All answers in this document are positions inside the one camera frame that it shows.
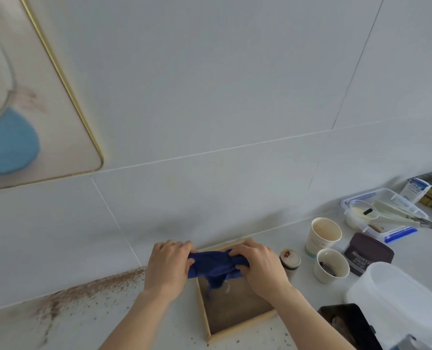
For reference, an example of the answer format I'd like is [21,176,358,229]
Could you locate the person's left hand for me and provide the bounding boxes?
[144,240,197,297]

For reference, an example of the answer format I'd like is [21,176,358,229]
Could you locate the person's right hand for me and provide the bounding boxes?
[229,238,293,304]

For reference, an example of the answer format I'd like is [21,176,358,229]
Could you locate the dark blue cloth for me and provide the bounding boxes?
[187,250,251,299]

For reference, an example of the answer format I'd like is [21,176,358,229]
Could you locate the person's right forearm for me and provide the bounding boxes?
[263,286,357,350]

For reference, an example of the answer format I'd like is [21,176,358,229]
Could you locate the person's left forearm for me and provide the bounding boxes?
[99,288,184,350]

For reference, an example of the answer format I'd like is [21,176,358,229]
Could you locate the small glass jar brown lid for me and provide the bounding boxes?
[279,249,301,283]

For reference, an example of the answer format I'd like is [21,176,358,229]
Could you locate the wooden framed tray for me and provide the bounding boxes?
[194,237,278,343]

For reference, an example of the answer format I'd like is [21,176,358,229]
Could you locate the tall white paper cup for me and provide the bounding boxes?
[305,217,343,258]

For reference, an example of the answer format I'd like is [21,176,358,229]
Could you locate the short white cup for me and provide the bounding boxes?
[314,248,350,285]

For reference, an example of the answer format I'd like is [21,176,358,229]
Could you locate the spilled brown powder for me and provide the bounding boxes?
[34,268,147,343]

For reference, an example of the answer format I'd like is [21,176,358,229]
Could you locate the dark brown powder tub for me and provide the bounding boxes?
[342,233,395,277]

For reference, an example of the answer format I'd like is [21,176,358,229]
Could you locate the white plastic ladle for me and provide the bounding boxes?
[348,200,421,226]

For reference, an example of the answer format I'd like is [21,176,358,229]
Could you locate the black plastic container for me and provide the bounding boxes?
[317,303,383,350]

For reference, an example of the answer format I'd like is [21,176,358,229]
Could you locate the clear container with blue clips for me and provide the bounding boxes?
[341,188,430,245]

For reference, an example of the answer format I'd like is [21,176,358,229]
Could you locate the large translucent plastic container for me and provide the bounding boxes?
[344,262,432,350]

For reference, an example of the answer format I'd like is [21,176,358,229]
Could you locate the white metal-tipped tongs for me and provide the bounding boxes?
[373,200,432,231]

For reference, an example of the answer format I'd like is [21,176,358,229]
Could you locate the small white blue carton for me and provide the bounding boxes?
[399,178,432,204]

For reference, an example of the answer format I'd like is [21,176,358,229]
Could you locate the grey plastic object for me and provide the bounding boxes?
[390,334,422,350]

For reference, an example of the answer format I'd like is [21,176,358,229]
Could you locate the gold framed wall picture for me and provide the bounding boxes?
[0,0,104,193]

